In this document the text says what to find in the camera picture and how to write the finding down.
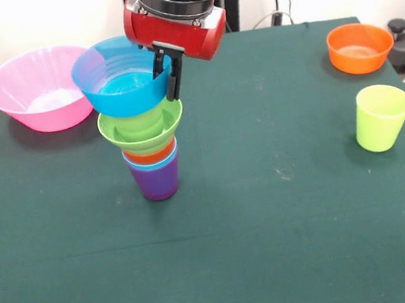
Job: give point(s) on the blue bowl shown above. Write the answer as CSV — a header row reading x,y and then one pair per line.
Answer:
x,y
121,102

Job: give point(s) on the large pink bowl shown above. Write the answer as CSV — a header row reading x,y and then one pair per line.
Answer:
x,y
12,94

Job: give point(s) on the dark green table cloth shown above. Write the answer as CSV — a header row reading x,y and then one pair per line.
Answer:
x,y
215,250

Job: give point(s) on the orange bowl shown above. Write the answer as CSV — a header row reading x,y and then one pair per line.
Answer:
x,y
360,63

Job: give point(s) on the blue cup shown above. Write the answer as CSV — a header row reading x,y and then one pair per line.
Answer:
x,y
152,165

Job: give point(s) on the black plug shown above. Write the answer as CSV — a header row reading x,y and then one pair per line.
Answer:
x,y
277,18

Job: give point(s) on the orange cup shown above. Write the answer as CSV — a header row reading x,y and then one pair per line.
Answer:
x,y
147,157

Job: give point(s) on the yellow-green cup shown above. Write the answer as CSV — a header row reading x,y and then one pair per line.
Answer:
x,y
379,132

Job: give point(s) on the purple cup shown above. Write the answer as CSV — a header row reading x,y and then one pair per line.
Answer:
x,y
156,182

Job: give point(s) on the green bowl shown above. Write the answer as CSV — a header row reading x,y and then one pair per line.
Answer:
x,y
141,142

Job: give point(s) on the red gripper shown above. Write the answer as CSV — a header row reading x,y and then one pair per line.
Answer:
x,y
172,32

